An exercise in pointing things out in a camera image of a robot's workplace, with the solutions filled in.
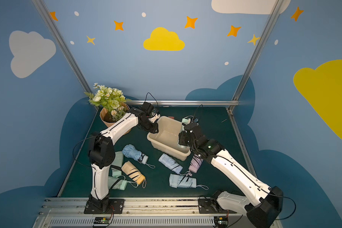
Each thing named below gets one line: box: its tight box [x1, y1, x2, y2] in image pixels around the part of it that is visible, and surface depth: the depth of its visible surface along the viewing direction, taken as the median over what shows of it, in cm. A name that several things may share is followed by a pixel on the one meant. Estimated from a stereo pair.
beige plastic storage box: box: [146, 115, 191, 162], surface depth 93 cm
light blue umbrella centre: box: [158, 153, 184, 175], surface depth 89 cm
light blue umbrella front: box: [169, 173, 197, 189], surface depth 82 cm
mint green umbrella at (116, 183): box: [107, 175, 128, 191], surface depth 81 cm
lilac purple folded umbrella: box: [188, 153, 204, 177], surface depth 89 cm
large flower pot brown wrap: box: [84, 82, 132, 136], surface depth 89 cm
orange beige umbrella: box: [121, 160, 146, 185], surface depth 85 cm
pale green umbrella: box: [181, 117, 191, 125], surface depth 77 cm
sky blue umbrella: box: [122, 143, 156, 169], surface depth 92 cm
